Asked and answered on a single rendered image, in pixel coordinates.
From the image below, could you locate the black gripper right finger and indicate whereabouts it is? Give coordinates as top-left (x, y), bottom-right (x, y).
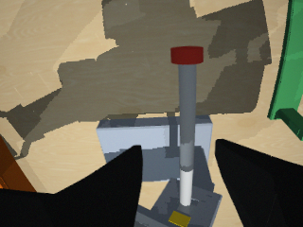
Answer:
top-left (215, 139), bottom-right (303, 227)

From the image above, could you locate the green u-shaped rack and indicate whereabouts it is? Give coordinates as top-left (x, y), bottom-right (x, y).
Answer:
top-left (268, 0), bottom-right (303, 141)

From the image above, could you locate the grey pin with red head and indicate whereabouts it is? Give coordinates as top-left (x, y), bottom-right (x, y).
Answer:
top-left (170, 45), bottom-right (204, 215)

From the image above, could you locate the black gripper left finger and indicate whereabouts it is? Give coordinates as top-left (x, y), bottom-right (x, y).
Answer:
top-left (0, 145), bottom-right (143, 227)

